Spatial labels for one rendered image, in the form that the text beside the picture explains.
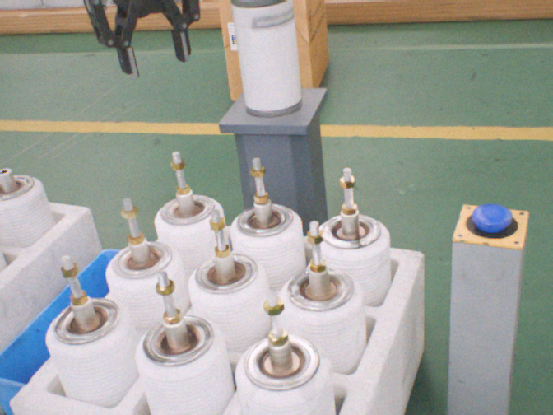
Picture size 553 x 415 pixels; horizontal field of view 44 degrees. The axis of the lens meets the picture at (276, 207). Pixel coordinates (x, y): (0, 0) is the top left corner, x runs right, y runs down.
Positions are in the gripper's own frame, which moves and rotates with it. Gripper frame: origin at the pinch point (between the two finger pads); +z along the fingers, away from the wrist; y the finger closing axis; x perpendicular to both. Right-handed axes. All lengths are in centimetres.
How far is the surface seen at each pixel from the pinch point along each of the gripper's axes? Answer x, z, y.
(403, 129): -33, 47, -74
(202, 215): 2.9, 21.7, -0.7
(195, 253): 4.1, 26.0, 2.1
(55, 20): -199, 42, -48
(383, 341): 31.3, 29.1, -6.8
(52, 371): 8.8, 29.1, 25.1
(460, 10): -78, 43, -145
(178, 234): 3.1, 22.7, 3.4
